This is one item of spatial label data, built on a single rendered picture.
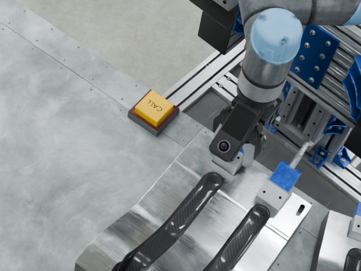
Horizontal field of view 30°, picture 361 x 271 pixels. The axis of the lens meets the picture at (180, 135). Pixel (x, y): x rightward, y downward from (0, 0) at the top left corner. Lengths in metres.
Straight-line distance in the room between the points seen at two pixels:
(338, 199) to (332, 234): 0.82
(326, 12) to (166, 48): 1.54
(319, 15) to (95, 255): 0.54
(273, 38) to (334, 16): 0.17
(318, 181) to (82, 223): 1.02
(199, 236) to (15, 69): 0.57
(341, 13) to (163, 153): 0.48
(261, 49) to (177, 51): 1.60
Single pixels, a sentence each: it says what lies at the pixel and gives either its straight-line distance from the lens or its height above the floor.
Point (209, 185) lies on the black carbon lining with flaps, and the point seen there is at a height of 0.88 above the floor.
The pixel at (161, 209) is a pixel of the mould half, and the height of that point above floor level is 0.88.
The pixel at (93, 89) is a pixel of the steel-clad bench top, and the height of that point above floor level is 0.80.
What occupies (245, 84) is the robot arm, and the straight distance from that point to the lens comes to 1.10.
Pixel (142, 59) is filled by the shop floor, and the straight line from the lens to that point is 2.57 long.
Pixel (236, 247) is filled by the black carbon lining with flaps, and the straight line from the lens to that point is 1.23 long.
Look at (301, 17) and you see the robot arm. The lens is 1.12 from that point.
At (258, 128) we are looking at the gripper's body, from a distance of 1.18.
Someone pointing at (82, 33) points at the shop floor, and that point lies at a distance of 2.65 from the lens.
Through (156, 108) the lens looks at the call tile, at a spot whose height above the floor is 0.84.
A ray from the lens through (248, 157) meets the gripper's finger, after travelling 1.25.
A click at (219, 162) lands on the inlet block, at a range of 1.28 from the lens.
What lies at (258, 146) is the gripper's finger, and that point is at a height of 0.99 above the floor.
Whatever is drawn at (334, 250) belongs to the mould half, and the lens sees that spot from 1.31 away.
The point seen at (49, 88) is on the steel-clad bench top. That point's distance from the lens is 1.48.
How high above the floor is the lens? 1.99
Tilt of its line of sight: 56 degrees down
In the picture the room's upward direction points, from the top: 12 degrees clockwise
